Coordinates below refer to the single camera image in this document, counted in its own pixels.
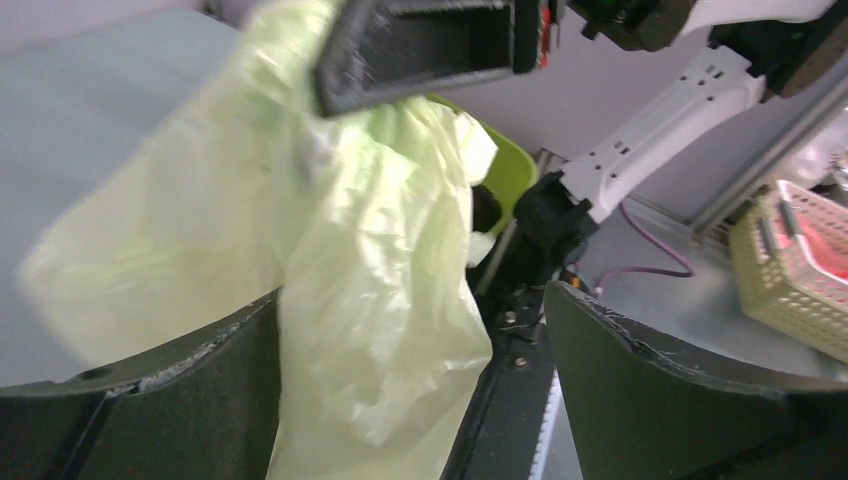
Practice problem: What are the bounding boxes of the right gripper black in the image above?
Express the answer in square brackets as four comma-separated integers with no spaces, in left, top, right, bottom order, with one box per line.
[313,0,564,118]

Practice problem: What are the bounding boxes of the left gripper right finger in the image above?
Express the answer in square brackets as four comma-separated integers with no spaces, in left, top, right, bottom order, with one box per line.
[543,281,847,479]

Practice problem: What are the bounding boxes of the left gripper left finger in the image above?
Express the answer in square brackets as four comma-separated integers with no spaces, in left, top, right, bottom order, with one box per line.
[1,294,281,479]

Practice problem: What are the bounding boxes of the pale green plastic bag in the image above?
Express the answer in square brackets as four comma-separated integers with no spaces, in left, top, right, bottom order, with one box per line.
[19,1,497,479]

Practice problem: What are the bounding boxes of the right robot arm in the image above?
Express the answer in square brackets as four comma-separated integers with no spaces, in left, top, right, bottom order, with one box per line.
[313,1,847,307]

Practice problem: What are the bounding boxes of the dark brown fake fruit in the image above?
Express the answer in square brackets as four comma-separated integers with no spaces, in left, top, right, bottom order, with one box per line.
[472,184,502,233]

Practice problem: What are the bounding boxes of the pink plastic bag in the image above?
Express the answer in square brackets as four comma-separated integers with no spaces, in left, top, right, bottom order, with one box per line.
[777,180,847,281]

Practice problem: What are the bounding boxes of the green plastic tray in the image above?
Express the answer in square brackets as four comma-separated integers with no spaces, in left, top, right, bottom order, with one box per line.
[427,94,538,239]

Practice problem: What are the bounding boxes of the cream plastic basket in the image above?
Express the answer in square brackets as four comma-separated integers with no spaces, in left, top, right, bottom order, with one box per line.
[728,183,847,361]

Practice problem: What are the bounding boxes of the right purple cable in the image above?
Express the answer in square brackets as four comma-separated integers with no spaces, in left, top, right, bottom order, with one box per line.
[592,201,696,296]

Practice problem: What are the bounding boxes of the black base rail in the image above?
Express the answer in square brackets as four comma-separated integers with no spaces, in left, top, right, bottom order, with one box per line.
[441,287,555,480]

